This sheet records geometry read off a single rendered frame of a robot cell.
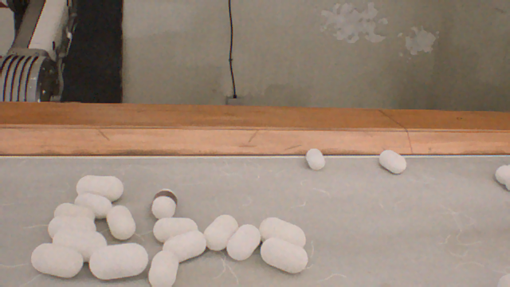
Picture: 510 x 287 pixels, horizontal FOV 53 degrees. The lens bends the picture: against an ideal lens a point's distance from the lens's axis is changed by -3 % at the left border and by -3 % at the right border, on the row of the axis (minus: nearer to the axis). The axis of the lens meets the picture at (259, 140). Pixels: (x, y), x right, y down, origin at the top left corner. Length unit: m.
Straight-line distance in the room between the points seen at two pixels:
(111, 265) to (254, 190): 0.18
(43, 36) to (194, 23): 1.68
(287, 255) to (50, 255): 0.15
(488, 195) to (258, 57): 2.06
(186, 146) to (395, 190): 0.22
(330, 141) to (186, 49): 1.90
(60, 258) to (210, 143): 0.26
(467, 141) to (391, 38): 2.17
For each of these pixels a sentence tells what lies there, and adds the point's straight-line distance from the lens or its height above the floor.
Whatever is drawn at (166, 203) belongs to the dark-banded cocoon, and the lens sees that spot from 0.42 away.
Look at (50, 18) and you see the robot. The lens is 0.85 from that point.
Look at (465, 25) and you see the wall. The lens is 2.83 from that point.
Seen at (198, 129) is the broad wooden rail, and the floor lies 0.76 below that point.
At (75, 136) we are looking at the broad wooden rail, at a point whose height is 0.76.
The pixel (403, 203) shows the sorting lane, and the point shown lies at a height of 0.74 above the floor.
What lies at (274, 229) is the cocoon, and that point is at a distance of 0.39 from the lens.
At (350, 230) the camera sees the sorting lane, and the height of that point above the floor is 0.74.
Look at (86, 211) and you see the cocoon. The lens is 0.41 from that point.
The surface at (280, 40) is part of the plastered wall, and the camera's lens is 2.57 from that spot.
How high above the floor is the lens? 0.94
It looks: 19 degrees down
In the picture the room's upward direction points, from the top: 5 degrees clockwise
